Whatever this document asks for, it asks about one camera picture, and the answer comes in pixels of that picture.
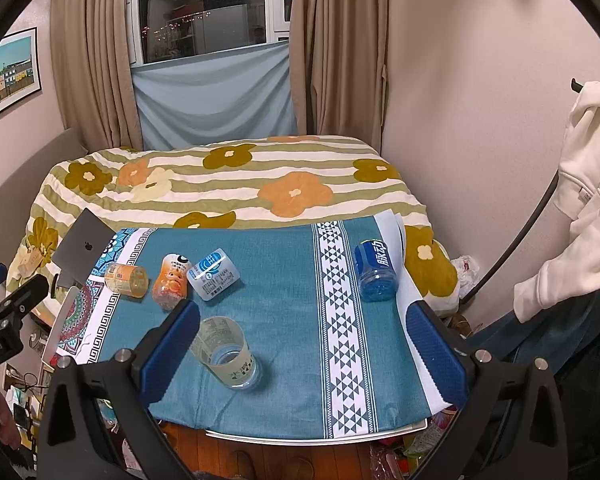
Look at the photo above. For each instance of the framed wall poster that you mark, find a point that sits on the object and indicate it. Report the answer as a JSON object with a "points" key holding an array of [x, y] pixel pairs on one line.
{"points": [[7, 75]]}

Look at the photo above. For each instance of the teal patterned tablecloth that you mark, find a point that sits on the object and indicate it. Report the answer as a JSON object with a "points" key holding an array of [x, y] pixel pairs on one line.
{"points": [[280, 320]]}

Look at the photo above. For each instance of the small orange bottle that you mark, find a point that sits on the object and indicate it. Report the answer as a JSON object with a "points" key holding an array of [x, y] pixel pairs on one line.
{"points": [[171, 282]]}

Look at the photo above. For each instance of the grey laptop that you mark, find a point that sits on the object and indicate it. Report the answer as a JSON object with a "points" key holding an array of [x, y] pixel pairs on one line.
{"points": [[82, 252]]}

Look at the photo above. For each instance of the blue jeans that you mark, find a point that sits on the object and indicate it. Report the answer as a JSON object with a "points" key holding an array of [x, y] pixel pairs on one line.
{"points": [[535, 335]]}

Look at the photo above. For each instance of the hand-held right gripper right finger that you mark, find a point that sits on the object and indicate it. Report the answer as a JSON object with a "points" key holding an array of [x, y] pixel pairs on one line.
{"points": [[436, 357]]}

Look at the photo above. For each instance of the blue drink bottle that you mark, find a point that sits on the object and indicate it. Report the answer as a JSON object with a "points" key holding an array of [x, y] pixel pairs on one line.
{"points": [[376, 271]]}

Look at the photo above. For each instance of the small yellow bottle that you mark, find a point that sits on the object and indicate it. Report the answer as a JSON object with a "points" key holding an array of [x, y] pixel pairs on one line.
{"points": [[126, 280]]}

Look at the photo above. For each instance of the striped flower blanket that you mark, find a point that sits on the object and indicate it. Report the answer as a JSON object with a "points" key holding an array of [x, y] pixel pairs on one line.
{"points": [[240, 185]]}

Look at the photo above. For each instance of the window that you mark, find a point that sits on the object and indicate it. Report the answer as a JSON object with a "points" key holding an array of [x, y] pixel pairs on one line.
{"points": [[210, 7]]}

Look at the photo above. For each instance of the pile of colourful packets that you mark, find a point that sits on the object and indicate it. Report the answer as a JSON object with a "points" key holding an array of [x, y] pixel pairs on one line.
{"points": [[420, 450]]}

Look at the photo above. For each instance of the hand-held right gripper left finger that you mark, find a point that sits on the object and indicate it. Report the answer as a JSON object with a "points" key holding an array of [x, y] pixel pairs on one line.
{"points": [[166, 360]]}

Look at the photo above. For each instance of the white blue-label bottle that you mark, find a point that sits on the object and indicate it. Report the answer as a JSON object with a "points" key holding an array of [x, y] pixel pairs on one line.
{"points": [[213, 274]]}

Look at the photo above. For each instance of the clear plastic bag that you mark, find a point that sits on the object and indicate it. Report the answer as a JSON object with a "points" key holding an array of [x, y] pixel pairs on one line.
{"points": [[464, 267]]}

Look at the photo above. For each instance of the person's left hand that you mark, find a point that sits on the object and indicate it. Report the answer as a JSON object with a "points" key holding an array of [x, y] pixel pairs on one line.
{"points": [[5, 417]]}

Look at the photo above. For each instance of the light blue window cloth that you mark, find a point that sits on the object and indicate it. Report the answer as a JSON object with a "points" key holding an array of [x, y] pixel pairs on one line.
{"points": [[215, 95]]}

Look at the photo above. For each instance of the white hoodie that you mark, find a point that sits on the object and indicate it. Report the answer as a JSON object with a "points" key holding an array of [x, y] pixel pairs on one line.
{"points": [[575, 200]]}

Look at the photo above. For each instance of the black clothes rack pole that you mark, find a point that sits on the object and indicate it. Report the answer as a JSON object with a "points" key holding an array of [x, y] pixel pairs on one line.
{"points": [[520, 240]]}

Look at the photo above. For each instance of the beige curtain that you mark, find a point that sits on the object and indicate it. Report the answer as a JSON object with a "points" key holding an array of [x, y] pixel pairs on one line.
{"points": [[97, 55], [340, 50]]}

